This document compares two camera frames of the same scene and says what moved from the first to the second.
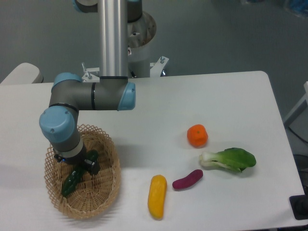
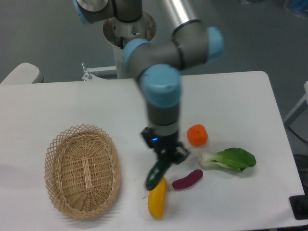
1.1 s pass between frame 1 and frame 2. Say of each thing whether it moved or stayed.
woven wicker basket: stayed
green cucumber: moved
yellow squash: stayed
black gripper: moved
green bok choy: stayed
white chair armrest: stayed
